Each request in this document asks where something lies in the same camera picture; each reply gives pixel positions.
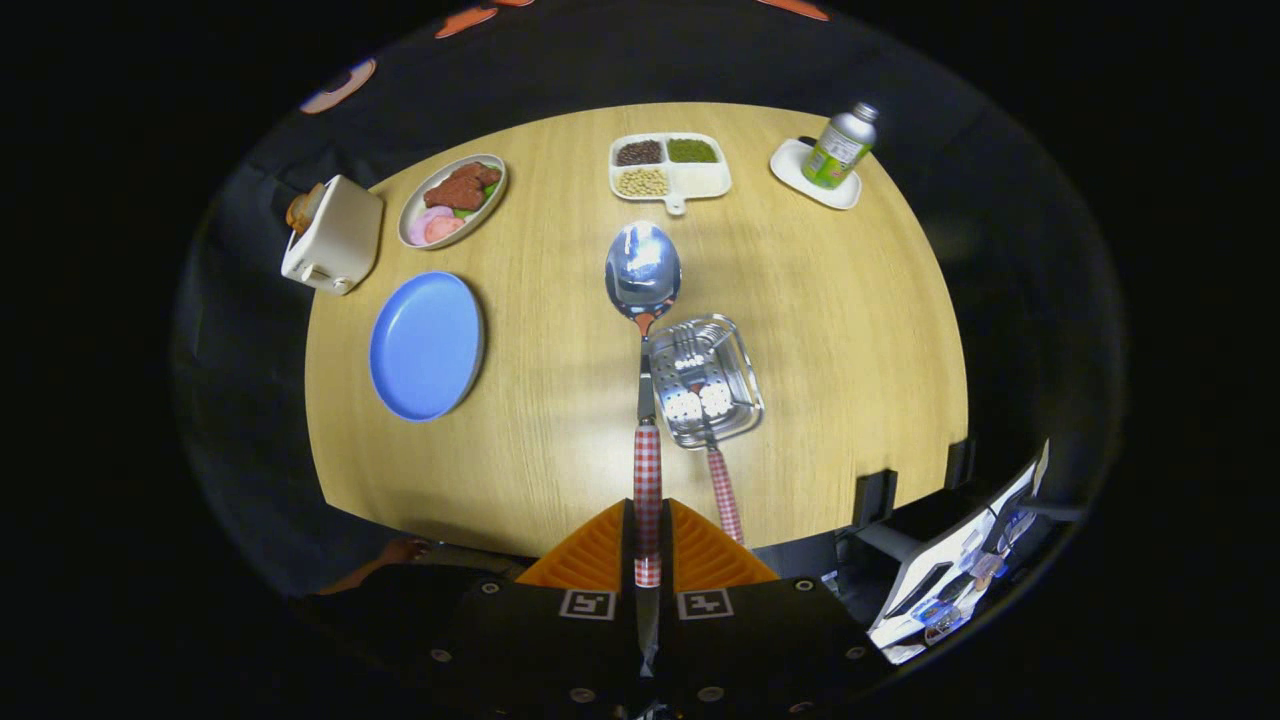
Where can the small white dish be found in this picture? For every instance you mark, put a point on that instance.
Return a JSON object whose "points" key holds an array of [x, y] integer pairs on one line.
{"points": [[840, 195]]}

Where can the green beans pile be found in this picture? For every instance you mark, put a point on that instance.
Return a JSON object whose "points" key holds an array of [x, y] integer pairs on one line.
{"points": [[692, 150]]}

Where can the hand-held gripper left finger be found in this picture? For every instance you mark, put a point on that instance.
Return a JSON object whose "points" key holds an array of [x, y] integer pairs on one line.
{"points": [[627, 560]]}

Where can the oval white plate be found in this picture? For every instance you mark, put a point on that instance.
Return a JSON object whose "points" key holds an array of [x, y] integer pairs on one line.
{"points": [[440, 172]]}

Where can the white toaster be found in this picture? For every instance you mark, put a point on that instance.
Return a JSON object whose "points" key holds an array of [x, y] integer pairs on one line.
{"points": [[340, 240]]}

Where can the white framed monitor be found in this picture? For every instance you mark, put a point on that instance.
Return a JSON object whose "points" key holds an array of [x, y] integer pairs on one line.
{"points": [[930, 580]]}

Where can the green lettuce leaf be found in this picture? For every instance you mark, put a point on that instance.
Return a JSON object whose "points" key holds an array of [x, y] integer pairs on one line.
{"points": [[491, 187]]}

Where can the brown meat pieces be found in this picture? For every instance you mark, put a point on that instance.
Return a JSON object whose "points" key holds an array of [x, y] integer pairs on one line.
{"points": [[462, 188]]}

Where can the dark red beans pile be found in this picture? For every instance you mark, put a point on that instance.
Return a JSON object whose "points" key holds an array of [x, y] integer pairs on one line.
{"points": [[639, 152]]}

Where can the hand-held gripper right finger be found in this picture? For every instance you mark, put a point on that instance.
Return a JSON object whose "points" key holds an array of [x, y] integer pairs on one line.
{"points": [[668, 560]]}

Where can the white divided dish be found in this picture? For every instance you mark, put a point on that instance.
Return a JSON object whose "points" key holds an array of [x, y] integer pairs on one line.
{"points": [[705, 180]]}

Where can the perforated steel basket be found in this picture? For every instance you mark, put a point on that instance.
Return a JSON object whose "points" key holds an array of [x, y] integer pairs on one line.
{"points": [[735, 370]]}

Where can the yellow soybeans pile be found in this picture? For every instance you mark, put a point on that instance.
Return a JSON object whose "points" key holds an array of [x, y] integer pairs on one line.
{"points": [[642, 182]]}

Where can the blue plate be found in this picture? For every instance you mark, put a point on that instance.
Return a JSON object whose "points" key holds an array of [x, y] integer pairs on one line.
{"points": [[425, 345]]}

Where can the pink ham slice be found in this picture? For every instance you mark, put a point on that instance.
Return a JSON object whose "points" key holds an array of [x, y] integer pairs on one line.
{"points": [[447, 228], [422, 222]]}

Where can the black table clamp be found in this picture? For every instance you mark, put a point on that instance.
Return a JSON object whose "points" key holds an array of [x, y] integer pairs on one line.
{"points": [[875, 497], [960, 462]]}

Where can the brown toast slice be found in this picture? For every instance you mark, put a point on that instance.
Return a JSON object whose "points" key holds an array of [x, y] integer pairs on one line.
{"points": [[302, 208]]}

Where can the green label metal bottle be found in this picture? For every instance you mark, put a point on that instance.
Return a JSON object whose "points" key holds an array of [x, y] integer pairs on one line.
{"points": [[838, 150]]}

